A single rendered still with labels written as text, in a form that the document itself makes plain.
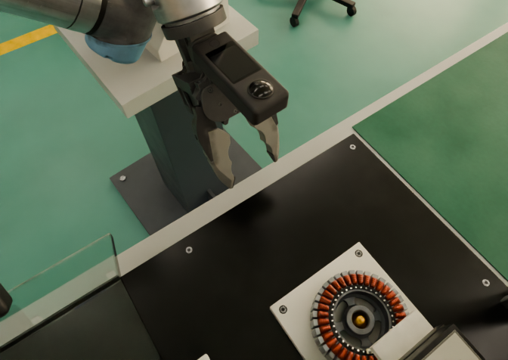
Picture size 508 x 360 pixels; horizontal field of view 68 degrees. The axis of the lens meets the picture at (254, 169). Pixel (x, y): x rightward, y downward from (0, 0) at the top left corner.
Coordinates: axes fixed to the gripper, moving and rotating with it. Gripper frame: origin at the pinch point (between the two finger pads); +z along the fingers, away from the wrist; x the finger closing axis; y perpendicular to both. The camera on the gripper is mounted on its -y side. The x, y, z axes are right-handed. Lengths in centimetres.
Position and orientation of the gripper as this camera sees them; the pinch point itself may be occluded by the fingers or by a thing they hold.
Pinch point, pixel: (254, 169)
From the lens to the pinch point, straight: 50.2
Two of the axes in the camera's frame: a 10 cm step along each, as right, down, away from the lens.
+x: -8.2, 4.9, -2.9
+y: -4.9, -3.6, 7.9
